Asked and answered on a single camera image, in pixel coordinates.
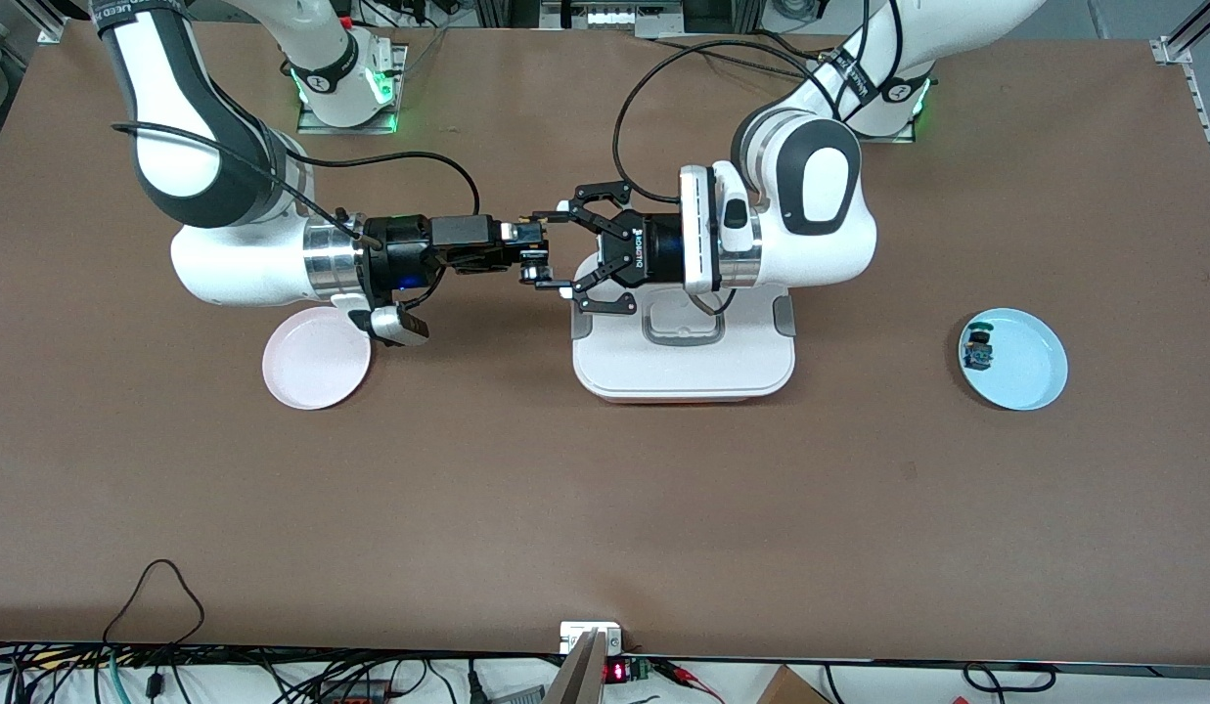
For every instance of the brown cardboard box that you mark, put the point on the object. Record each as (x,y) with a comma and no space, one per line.
(790,689)

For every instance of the grey angled post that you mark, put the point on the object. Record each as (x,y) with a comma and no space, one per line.
(577,680)

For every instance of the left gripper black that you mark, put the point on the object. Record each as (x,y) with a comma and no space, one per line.
(656,250)

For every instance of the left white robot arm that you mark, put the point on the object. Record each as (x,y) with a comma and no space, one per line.
(829,244)

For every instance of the white lunch box grey latches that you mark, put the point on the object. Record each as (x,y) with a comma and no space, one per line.
(683,367)

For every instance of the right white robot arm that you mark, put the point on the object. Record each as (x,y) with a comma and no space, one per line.
(223,264)

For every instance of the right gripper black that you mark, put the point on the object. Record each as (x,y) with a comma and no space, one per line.
(401,250)

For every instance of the small white mount plate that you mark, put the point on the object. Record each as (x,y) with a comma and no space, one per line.
(570,631)

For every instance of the silver frame with light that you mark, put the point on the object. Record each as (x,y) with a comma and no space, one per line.
(614,18)

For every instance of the red digit display module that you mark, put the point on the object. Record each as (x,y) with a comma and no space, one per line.
(616,672)

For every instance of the green push button switch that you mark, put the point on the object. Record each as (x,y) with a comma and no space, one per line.
(978,347)

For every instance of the pink round plate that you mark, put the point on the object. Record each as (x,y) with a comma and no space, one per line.
(311,372)

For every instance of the light blue round plate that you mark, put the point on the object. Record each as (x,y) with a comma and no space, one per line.
(1030,362)

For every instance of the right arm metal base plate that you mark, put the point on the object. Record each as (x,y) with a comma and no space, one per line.
(400,59)

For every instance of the aluminium extrusion rail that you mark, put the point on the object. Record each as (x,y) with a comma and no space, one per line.
(1177,49)

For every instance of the red black clip leads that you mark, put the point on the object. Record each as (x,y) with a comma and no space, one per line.
(683,675)

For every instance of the small aluminium bracket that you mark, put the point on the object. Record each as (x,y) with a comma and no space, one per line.
(49,36)

